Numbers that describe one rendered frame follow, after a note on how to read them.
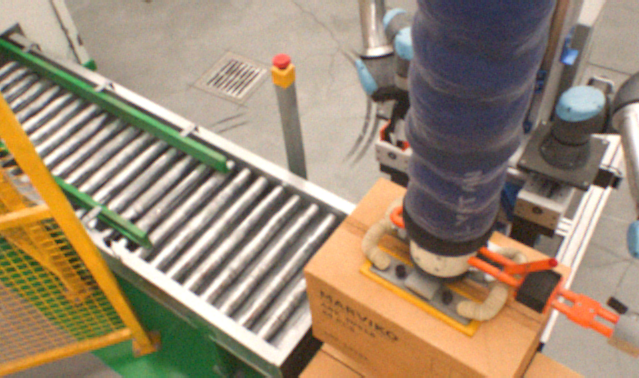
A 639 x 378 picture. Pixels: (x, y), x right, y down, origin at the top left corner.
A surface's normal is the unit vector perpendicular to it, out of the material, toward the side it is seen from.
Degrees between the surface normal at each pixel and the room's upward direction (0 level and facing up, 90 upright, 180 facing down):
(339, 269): 1
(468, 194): 69
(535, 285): 1
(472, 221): 74
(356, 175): 0
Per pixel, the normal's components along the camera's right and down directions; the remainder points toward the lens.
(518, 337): -0.07, -0.63
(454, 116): -0.46, 0.53
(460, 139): -0.26, 0.85
